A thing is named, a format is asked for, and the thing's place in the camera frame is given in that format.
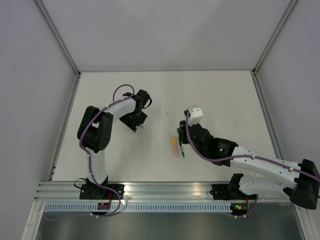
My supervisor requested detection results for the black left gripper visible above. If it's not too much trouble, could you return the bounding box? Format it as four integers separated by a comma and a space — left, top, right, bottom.
119, 111, 147, 134

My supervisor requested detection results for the green fineliner pen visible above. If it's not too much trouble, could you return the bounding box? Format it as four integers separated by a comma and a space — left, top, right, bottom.
177, 136, 186, 158

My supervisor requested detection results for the orange highlighter marker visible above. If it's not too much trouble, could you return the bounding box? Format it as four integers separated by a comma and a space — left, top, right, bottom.
171, 144, 180, 160

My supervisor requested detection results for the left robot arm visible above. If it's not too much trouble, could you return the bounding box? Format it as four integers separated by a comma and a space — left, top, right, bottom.
77, 89, 152, 201

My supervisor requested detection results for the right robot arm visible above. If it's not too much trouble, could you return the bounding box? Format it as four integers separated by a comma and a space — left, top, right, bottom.
177, 120, 320, 210

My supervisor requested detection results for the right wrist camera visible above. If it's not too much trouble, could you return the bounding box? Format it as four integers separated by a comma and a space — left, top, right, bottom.
184, 105, 203, 126

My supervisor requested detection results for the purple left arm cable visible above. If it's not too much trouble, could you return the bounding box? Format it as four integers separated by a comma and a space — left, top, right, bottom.
78, 84, 136, 191

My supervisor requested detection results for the aluminium mounting rail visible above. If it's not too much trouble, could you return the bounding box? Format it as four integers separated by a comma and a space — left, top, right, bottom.
33, 181, 296, 202

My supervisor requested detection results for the white slotted cable duct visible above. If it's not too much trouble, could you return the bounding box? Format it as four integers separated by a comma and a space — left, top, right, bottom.
44, 202, 232, 213

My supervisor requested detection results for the left aluminium frame post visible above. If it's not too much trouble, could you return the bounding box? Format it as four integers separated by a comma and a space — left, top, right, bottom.
32, 0, 81, 76

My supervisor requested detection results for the aluminium frame post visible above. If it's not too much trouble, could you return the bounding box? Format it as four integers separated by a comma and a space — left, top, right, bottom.
32, 0, 81, 76
251, 0, 301, 76

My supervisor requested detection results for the right aluminium frame post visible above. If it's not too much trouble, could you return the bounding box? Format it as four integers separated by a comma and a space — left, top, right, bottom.
251, 0, 301, 76

